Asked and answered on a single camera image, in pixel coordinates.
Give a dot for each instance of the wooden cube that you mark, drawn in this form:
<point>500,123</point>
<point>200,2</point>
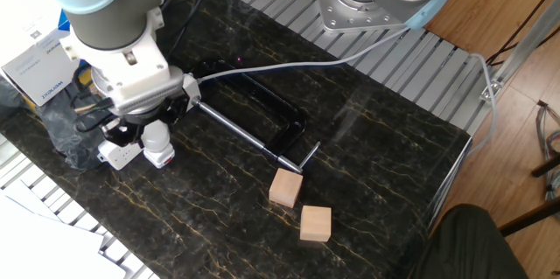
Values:
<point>285,188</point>
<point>316,224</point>

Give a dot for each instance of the aluminium frame rail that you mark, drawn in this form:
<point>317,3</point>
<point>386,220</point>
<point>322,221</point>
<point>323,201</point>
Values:
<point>520,43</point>

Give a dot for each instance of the white paper sheets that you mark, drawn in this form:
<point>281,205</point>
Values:
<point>44,248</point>

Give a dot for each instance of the white light bulb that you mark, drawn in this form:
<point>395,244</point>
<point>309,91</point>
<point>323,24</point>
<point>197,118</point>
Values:
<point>155,134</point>

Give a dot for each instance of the white blue cardboard box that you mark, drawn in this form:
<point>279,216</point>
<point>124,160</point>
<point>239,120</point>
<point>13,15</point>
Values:
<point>37,69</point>

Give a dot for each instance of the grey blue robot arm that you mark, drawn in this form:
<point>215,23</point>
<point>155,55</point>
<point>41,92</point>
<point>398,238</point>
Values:
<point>118,29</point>

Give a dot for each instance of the black plastic wrapped package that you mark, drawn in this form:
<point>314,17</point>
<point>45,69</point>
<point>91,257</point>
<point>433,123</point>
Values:
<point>61,134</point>

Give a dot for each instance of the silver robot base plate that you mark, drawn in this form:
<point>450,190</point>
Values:
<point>345,14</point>

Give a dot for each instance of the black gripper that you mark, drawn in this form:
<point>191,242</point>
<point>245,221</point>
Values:
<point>144,117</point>

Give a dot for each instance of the dark wooden stool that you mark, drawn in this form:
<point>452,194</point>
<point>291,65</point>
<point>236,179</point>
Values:
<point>525,220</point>

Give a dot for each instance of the dark trousered person leg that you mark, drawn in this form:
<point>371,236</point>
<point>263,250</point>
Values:
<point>468,248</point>

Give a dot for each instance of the white power strip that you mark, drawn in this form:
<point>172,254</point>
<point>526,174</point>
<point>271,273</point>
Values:
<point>116,156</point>

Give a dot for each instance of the black C-clamp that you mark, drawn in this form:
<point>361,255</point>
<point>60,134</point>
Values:
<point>293,128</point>

